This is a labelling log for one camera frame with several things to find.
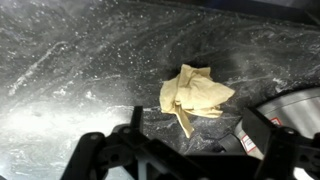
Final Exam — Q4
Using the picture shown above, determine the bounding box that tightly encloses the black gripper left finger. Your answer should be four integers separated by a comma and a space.
59, 105, 158, 180

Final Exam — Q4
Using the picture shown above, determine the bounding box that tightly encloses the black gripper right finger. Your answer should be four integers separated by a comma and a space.
241, 106, 320, 180

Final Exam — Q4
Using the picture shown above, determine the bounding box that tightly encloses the yellow cloth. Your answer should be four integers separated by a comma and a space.
159, 63, 236, 139

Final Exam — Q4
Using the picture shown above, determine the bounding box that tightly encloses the stainless steel carafe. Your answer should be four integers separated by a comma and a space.
218, 87, 320, 180

